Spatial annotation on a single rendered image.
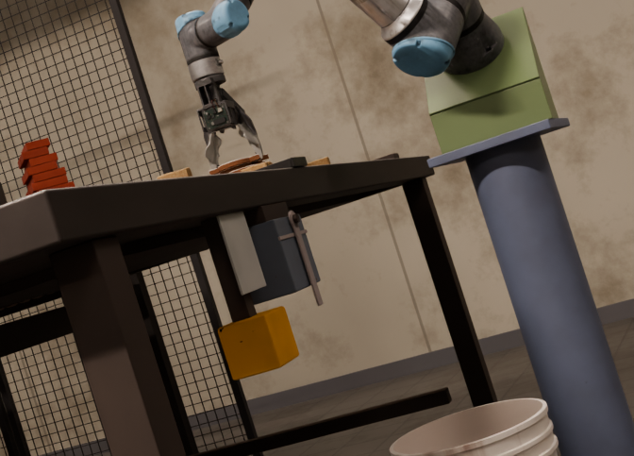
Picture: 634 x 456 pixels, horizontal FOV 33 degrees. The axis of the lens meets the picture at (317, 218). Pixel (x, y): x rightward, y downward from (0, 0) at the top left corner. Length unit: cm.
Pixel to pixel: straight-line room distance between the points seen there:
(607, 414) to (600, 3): 303
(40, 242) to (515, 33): 146
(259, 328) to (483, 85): 96
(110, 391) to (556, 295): 128
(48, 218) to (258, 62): 446
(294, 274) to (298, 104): 381
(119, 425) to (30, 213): 26
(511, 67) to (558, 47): 282
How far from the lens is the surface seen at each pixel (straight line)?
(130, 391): 123
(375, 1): 212
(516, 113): 227
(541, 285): 231
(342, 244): 543
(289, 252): 170
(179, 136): 577
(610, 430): 237
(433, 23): 215
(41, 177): 317
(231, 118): 238
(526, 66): 230
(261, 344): 154
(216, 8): 236
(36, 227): 116
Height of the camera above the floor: 78
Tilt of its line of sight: 1 degrees up
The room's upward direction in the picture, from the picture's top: 18 degrees counter-clockwise
